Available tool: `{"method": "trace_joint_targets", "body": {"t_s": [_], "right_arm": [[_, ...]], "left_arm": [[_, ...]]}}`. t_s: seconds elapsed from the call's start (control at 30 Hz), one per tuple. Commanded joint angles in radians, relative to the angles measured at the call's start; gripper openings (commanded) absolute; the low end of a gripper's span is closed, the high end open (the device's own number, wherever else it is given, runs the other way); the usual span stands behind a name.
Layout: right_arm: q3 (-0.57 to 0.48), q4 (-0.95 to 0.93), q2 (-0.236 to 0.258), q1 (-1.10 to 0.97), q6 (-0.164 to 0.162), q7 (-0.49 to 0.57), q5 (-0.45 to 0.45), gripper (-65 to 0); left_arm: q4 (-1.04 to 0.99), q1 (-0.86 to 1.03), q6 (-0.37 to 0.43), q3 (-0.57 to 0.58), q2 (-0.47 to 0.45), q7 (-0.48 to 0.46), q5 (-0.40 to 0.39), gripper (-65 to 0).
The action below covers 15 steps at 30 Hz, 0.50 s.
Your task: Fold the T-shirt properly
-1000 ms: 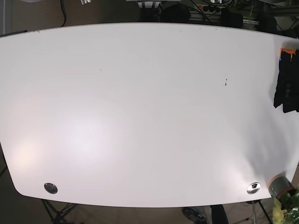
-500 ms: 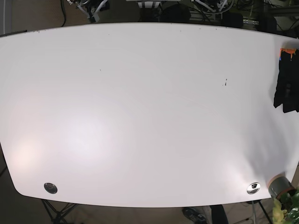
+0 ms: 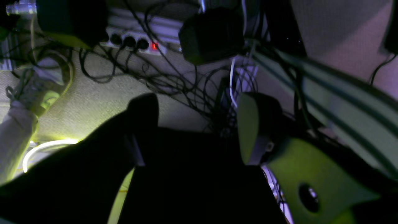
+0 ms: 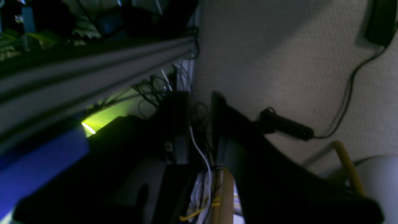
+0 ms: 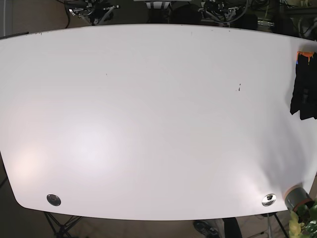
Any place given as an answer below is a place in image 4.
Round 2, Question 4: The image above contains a black power cable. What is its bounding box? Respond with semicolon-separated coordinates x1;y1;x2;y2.
312;44;390;140

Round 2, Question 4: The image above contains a black power strip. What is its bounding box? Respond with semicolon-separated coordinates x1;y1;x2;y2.
253;107;315;141

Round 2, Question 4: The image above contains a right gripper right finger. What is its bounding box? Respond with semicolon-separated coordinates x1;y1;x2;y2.
211;92;384;224

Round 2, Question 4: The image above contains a white cable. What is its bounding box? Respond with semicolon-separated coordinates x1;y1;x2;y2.
189;124;215;218

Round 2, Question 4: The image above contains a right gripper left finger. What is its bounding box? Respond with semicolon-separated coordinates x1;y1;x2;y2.
11;92;191;224

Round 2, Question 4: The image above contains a yellow cable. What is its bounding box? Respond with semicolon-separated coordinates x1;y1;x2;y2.
331;141;365;197

